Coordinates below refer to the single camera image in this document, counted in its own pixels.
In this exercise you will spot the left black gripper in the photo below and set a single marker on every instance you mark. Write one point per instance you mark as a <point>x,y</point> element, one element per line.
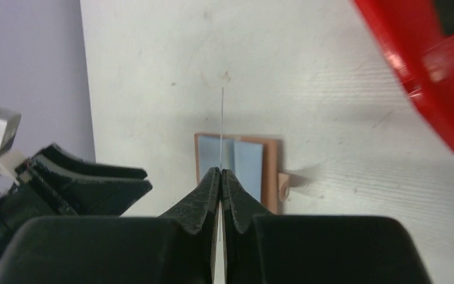
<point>55,182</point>

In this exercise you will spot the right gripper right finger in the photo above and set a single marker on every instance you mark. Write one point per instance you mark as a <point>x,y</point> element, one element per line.
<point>261,247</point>

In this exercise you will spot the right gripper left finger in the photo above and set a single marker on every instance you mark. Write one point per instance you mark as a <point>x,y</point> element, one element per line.
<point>176,247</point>

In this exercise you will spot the white card with stripe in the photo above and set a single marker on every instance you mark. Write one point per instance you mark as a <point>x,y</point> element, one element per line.
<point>221,237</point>

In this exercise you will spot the brown leather card holder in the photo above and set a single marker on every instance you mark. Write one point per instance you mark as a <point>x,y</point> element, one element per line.
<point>254,161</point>

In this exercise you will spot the red three-compartment bin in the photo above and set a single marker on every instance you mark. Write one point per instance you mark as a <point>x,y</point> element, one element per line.
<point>417,40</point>

